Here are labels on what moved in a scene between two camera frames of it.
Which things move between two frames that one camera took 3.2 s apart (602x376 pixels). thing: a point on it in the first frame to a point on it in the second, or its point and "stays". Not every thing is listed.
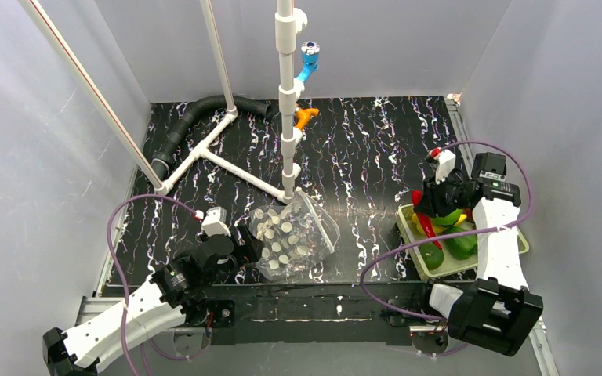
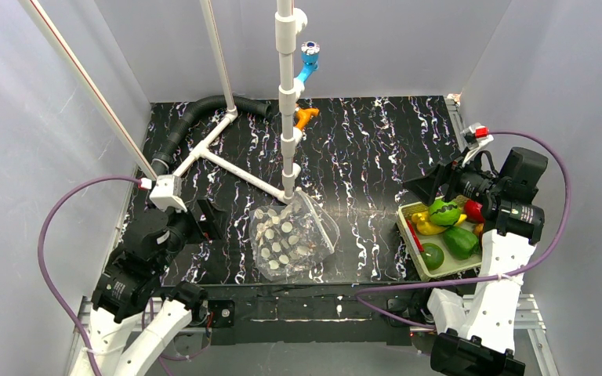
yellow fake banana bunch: [436, 229] stays
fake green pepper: [461, 247] stays
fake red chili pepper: [416, 197] to [415, 236]
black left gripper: [248, 249] to [197, 219]
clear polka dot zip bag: [292, 237] stays
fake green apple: [450, 219] stays
